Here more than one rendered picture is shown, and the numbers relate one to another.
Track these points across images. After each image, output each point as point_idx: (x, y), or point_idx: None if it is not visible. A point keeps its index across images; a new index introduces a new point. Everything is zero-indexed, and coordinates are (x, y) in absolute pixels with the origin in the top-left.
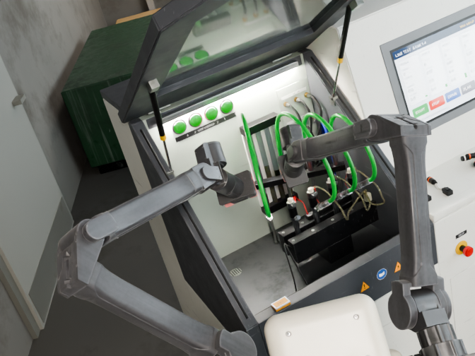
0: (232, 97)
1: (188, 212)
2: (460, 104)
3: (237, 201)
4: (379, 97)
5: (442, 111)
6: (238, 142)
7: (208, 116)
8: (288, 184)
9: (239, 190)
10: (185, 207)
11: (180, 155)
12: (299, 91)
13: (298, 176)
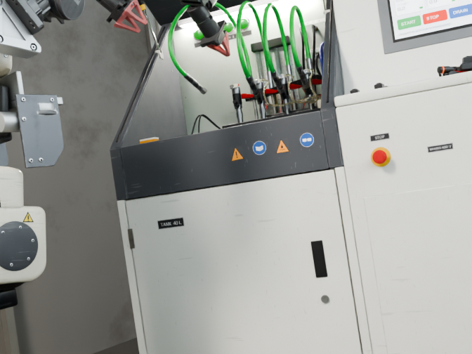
0: (249, 15)
1: (145, 73)
2: (471, 23)
3: (114, 17)
4: (357, 2)
5: (440, 27)
6: (251, 60)
7: (223, 29)
8: (201, 42)
9: (112, 1)
10: (146, 70)
11: (197, 60)
12: (319, 20)
13: (211, 36)
